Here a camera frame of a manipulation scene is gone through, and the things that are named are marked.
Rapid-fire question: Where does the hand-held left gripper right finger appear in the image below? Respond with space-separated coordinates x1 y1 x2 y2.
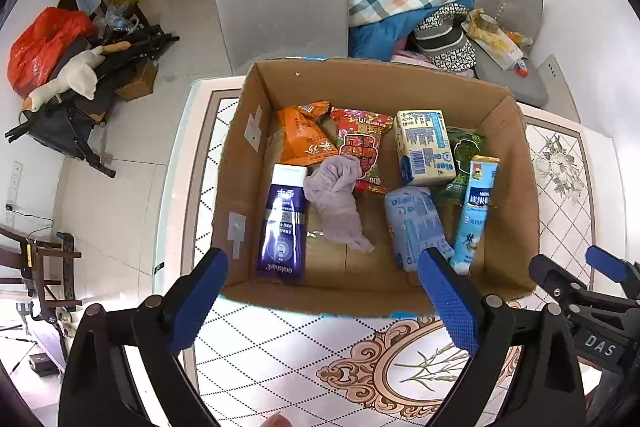
417 247 586 427

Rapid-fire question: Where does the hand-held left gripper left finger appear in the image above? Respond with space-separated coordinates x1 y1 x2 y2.
59 248 230 427

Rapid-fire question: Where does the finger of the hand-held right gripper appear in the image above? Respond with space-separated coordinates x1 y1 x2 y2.
586 246 640 298
529 253 602 316

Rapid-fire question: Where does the blue tissue pack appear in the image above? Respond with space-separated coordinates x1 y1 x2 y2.
384 186 455 272

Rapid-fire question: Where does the light blue tube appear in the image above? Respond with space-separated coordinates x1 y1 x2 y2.
448 155 501 275

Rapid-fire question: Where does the purple toothpaste tube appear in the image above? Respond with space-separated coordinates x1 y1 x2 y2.
256 163 308 285

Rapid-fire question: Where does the purple sock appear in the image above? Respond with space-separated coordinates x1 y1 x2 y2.
303 154 375 254

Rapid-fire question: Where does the yellow milk carton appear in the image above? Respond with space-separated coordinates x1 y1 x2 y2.
393 108 458 188

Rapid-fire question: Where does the green snack packet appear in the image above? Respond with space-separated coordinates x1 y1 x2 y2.
432 125 488 206

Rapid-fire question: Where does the red snack packet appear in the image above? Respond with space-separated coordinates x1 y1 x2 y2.
330 108 394 196

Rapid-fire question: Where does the orange snack packet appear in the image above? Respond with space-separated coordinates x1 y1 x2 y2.
276 101 341 168

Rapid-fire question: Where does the dark wooden chair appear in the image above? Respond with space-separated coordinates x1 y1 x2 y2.
0 227 83 313

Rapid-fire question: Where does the small black box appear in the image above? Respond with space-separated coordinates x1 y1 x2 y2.
29 353 57 376

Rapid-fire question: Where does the white flat panel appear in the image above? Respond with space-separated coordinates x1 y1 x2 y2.
530 53 581 122

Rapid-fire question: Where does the black folded stroller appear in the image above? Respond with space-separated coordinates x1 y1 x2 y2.
5 24 181 178

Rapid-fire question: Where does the small brown cardboard box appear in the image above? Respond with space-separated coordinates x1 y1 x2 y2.
115 59 158 102

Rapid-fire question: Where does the yellow white packet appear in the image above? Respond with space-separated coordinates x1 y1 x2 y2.
462 9 526 70

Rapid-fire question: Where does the orange snack bag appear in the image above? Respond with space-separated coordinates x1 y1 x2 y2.
502 28 536 48

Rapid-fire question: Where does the pink cloth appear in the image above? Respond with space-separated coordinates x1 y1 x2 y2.
390 52 476 80

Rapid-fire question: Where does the black white patterned hat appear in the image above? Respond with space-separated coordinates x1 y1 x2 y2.
412 3 478 72

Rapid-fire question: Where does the white goose plush toy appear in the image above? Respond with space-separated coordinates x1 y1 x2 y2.
20 42 133 112

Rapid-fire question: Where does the blue blanket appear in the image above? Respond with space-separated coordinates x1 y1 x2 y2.
347 0 476 62

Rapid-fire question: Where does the clear oil bottle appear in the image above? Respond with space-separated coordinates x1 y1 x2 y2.
492 0 516 25

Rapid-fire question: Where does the clear plastic bag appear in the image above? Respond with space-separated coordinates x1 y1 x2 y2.
97 4 141 32

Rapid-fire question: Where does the red plastic bag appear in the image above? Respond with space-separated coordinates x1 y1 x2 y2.
7 7 96 100

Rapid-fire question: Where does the white wall socket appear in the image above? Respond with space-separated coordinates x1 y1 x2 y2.
5 161 25 228

